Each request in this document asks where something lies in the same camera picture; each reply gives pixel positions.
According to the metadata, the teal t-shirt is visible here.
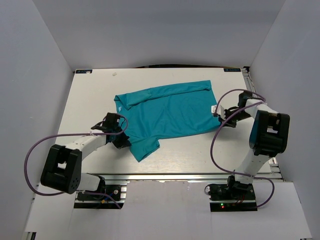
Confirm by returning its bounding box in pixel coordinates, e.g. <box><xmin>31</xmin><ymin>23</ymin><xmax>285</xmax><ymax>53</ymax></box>
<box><xmin>114</xmin><ymin>80</ymin><xmax>220</xmax><ymax>162</ymax></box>

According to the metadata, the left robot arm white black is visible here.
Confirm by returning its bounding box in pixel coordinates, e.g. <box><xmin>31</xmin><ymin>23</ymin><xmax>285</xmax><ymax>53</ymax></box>
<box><xmin>40</xmin><ymin>112</ymin><xmax>131</xmax><ymax>196</ymax></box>

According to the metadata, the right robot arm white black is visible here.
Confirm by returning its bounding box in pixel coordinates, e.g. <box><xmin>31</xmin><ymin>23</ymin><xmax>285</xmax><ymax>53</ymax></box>
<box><xmin>211</xmin><ymin>89</ymin><xmax>291</xmax><ymax>193</ymax></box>

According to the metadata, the blue table corner label right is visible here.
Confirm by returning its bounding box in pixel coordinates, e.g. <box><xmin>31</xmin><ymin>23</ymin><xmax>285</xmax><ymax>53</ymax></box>
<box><xmin>223</xmin><ymin>68</ymin><xmax>242</xmax><ymax>73</ymax></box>

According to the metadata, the blue table corner label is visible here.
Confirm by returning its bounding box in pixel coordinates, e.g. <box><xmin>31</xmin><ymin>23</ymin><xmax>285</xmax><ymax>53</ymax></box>
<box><xmin>75</xmin><ymin>69</ymin><xmax>93</xmax><ymax>74</ymax></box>
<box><xmin>223</xmin><ymin>68</ymin><xmax>242</xmax><ymax>73</ymax></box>

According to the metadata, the blue table corner label left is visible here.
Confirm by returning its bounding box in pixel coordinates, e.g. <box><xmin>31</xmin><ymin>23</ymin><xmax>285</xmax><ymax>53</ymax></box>
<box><xmin>75</xmin><ymin>69</ymin><xmax>93</xmax><ymax>74</ymax></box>

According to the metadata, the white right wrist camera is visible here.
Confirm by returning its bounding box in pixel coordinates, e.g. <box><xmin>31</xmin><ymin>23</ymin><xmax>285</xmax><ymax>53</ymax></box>
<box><xmin>211</xmin><ymin>104</ymin><xmax>225</xmax><ymax>118</ymax></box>

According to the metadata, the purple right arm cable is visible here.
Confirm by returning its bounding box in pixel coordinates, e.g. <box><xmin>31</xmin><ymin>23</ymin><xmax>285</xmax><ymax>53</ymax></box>
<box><xmin>210</xmin><ymin>89</ymin><xmax>276</xmax><ymax>209</ymax></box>

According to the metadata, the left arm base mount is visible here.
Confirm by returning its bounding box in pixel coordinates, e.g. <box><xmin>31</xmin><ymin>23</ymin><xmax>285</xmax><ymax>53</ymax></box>
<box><xmin>73</xmin><ymin>180</ymin><xmax>128</xmax><ymax>210</ymax></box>

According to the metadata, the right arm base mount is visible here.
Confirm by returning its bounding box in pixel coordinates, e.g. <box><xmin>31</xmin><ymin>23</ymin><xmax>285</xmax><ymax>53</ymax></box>
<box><xmin>204</xmin><ymin>183</ymin><xmax>258</xmax><ymax>213</ymax></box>

